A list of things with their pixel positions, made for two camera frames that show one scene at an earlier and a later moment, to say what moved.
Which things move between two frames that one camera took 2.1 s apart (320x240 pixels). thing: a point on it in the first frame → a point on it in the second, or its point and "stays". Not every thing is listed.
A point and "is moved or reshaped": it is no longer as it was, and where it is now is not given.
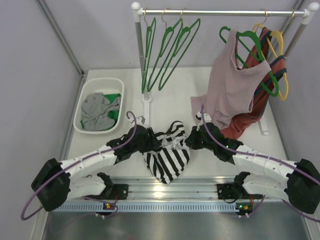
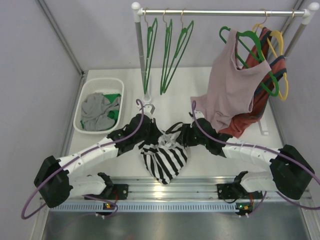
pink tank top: x=230 y=91 stays
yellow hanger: x=273 y=48 stays
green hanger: x=186 y=34 is moved or reshaped
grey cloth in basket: x=94 y=111 stays
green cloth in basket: x=113 y=113 stays
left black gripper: x=149 y=141 → x=155 y=128
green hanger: x=170 y=33 → x=166 y=59
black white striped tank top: x=168 y=160 stays
